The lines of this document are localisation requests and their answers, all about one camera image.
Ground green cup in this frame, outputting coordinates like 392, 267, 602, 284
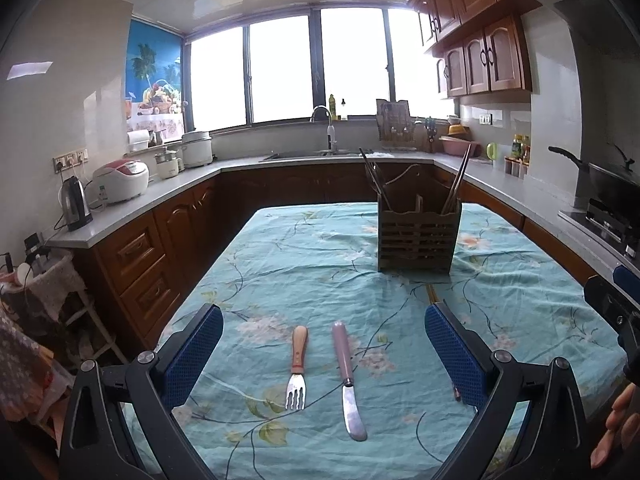
486, 142, 498, 162

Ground white electric pot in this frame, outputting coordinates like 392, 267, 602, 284
181, 131, 214, 168

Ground steel electric kettle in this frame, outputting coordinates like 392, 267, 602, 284
58, 176, 93, 231

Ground chrome sink faucet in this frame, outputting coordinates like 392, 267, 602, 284
309, 104, 339, 155

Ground wooden utensil caddy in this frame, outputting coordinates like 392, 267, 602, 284
378, 164, 462, 274

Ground white red rice cooker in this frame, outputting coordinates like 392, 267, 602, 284
92, 158, 149, 204

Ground steel range hood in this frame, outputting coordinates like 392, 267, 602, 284
536, 0, 639, 58

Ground wall power socket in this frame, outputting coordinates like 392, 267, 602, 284
52, 148, 89, 174

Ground spice jar group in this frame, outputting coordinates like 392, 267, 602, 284
504, 134, 530, 179

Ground upper wooden wall cabinets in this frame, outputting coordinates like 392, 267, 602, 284
409, 0, 540, 99

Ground pink handled butter knife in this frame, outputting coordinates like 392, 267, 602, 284
332, 321, 368, 442

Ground person's right hand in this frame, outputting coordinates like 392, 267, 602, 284
590, 382, 639, 469

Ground pink plastic basin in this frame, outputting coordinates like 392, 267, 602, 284
439, 136, 482, 157

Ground lower wooden base cabinets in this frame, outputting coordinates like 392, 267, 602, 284
46, 159, 599, 351

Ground fruit poster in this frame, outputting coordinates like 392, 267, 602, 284
125, 20, 184, 143

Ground gas stove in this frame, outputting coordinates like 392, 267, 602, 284
558, 198, 639, 268

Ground orange handled small fork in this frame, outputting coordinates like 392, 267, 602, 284
284, 325, 308, 411

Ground black wok with lid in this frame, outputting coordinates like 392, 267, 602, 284
548, 145, 639, 211

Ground teal floral tablecloth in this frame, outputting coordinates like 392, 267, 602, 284
166, 203, 626, 479

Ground small cream appliance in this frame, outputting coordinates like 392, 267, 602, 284
154, 151, 180, 180

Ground yellow bottle on sill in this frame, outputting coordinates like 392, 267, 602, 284
329, 93, 337, 120

